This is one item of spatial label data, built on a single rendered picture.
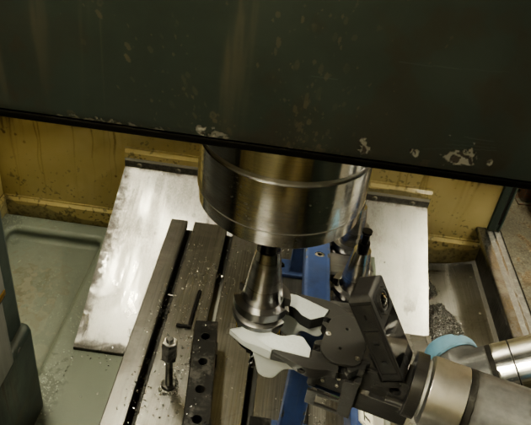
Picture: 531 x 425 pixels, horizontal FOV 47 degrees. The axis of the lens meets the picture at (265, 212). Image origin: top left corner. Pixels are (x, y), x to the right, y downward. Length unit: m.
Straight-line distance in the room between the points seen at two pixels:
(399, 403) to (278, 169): 0.33
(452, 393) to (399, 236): 1.13
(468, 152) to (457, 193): 1.41
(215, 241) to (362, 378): 0.85
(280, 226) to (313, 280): 0.41
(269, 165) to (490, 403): 0.34
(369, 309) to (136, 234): 1.17
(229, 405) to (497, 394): 0.59
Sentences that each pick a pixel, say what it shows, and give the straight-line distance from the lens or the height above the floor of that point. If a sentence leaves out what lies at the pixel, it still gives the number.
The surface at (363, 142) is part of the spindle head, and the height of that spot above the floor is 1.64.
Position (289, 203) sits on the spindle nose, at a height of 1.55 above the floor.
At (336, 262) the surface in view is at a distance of 0.98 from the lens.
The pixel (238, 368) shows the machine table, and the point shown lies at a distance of 1.21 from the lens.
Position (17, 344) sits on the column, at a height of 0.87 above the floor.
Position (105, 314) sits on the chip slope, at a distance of 1.63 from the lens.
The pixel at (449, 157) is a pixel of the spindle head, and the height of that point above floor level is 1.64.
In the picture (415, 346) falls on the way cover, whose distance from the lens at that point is 1.60.
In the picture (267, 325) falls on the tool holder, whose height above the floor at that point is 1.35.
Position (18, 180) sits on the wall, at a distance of 2.00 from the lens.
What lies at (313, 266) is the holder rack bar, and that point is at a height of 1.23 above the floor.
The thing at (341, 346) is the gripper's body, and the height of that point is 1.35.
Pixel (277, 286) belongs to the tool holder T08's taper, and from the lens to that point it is 0.65.
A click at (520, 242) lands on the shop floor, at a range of 3.42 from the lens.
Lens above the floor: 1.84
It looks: 36 degrees down
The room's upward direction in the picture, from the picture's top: 8 degrees clockwise
